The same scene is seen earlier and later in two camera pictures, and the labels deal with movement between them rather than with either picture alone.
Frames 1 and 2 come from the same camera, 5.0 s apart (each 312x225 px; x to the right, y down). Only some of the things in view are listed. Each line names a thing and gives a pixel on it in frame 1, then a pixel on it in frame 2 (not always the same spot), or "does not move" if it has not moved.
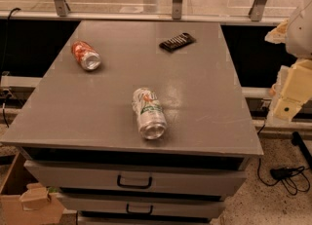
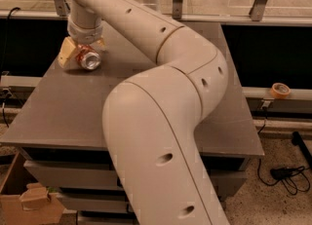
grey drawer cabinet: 138,123 does not move
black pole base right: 296,140 does not move
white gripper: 301,35 -> 85,34
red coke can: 86,55 does not move
